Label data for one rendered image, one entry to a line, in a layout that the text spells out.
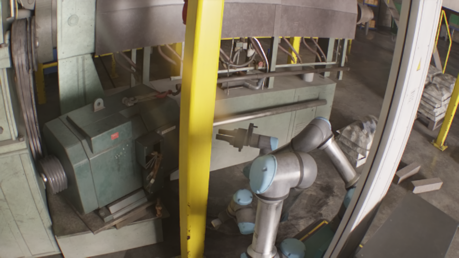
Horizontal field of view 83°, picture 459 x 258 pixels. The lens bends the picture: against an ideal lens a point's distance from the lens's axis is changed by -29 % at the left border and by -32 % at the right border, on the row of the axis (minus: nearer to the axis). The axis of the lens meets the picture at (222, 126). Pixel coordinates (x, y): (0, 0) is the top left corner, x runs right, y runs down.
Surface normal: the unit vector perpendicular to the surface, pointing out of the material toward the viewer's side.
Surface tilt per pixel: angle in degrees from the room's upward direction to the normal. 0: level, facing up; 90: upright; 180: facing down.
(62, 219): 0
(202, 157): 90
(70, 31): 90
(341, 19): 90
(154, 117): 45
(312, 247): 0
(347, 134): 61
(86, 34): 90
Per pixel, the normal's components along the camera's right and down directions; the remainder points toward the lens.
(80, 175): 0.75, 0.38
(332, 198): 0.08, -0.86
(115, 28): 0.48, 0.47
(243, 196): 0.19, -0.58
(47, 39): 0.45, 0.65
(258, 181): -0.94, -0.06
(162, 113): 0.59, -0.34
